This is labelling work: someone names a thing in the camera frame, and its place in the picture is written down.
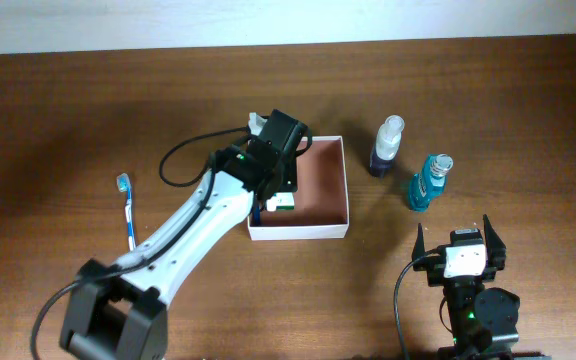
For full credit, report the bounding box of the white cardboard box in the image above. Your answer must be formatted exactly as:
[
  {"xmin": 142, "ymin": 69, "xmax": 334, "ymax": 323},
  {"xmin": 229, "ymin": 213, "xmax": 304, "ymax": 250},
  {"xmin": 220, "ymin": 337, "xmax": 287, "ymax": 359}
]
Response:
[{"xmin": 246, "ymin": 135, "xmax": 350, "ymax": 241}]

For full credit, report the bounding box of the green white soap packet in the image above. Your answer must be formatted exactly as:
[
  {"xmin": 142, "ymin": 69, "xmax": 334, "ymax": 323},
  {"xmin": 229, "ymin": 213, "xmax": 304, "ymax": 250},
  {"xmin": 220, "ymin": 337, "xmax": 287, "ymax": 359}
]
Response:
[{"xmin": 265, "ymin": 192, "xmax": 295, "ymax": 212}]

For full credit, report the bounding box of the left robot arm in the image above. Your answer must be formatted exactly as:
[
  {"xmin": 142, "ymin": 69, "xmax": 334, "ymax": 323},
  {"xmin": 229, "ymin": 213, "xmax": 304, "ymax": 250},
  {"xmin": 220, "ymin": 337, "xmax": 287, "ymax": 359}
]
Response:
[{"xmin": 59, "ymin": 136, "xmax": 308, "ymax": 359}]

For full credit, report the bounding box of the purple foam soap bottle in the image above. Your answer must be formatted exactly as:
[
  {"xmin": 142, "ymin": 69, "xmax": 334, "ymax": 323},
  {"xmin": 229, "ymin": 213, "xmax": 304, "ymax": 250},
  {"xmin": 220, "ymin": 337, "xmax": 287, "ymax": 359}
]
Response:
[{"xmin": 369, "ymin": 115, "xmax": 405, "ymax": 178}]

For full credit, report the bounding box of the blue white toothbrush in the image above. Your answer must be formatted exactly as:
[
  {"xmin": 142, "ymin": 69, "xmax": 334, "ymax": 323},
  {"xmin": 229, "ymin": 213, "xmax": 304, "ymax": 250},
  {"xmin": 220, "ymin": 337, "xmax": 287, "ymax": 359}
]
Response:
[{"xmin": 116, "ymin": 173, "xmax": 136, "ymax": 251}]

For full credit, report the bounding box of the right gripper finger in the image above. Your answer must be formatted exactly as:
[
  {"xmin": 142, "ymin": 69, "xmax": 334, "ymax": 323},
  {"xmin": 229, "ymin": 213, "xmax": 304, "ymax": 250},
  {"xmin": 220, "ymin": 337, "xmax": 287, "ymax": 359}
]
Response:
[
  {"xmin": 483, "ymin": 214, "xmax": 506, "ymax": 270},
  {"xmin": 412, "ymin": 223, "xmax": 424, "ymax": 261}
]

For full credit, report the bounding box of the teal mouthwash bottle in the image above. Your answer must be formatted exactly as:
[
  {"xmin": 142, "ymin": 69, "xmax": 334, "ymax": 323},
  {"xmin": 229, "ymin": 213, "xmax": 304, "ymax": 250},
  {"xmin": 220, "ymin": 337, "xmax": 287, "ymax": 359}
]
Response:
[{"xmin": 408, "ymin": 154, "xmax": 454, "ymax": 212}]

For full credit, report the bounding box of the blue disposable razor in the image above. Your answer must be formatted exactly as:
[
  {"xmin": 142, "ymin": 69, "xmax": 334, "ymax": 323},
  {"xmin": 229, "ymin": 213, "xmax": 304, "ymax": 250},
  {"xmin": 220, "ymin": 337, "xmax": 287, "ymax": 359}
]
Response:
[{"xmin": 251, "ymin": 200, "xmax": 262, "ymax": 226}]

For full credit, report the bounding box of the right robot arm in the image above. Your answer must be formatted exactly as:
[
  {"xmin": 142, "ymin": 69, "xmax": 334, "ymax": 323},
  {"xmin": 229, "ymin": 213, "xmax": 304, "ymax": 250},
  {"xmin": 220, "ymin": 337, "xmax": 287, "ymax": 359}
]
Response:
[{"xmin": 411, "ymin": 217, "xmax": 547, "ymax": 360}]

